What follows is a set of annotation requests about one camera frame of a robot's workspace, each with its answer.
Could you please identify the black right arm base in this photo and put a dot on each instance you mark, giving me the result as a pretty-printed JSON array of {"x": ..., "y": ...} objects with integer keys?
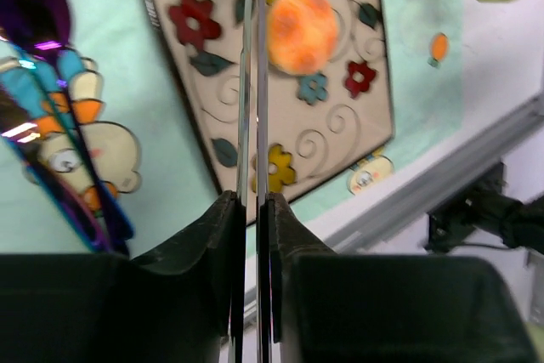
[{"x": 482, "y": 205}]

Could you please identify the aluminium table frame rail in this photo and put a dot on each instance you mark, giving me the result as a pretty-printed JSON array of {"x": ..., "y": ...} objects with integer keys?
[{"x": 397, "y": 202}]

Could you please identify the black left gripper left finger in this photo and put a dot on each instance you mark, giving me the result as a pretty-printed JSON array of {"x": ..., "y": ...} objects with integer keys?
[{"x": 170, "y": 304}]

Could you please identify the iridescent purple spoon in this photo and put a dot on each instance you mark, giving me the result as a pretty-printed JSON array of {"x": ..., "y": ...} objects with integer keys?
[{"x": 42, "y": 29}]

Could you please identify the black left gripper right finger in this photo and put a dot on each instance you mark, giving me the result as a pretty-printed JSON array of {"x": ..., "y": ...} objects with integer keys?
[{"x": 321, "y": 306}]

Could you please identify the square floral plate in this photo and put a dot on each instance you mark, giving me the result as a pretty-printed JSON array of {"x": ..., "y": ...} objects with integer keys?
[{"x": 319, "y": 124}]

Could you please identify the round orange bread roll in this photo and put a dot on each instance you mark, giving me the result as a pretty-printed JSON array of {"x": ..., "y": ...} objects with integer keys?
[{"x": 301, "y": 35}]

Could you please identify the iridescent purple knife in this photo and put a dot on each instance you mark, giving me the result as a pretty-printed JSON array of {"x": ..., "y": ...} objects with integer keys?
[{"x": 25, "y": 134}]

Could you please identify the light green cartoon placemat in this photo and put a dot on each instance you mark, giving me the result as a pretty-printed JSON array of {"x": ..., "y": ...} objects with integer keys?
[{"x": 140, "y": 134}]

